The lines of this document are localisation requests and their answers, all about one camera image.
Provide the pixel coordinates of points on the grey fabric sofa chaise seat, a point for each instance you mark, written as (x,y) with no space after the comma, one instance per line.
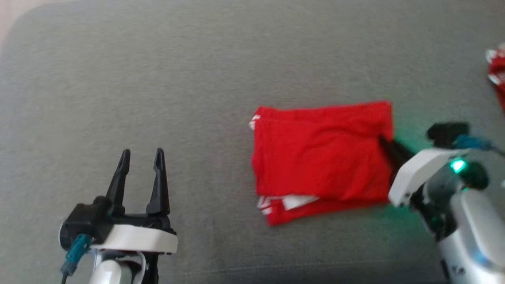
(158,79)

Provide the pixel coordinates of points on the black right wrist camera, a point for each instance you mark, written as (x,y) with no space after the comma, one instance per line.
(447,132)

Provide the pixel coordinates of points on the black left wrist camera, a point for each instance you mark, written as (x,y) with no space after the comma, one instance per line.
(85,221)

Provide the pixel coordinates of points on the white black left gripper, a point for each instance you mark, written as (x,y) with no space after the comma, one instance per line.
(138,238)

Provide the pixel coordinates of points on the red shorts white trim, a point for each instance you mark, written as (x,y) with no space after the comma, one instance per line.
(498,75)

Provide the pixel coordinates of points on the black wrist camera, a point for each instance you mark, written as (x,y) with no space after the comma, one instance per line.
(85,221)
(447,132)

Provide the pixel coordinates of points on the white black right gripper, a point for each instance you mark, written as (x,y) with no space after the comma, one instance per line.
(418,169)

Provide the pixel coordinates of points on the red basketball jersey white trim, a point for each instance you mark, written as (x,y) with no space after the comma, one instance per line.
(315,157)

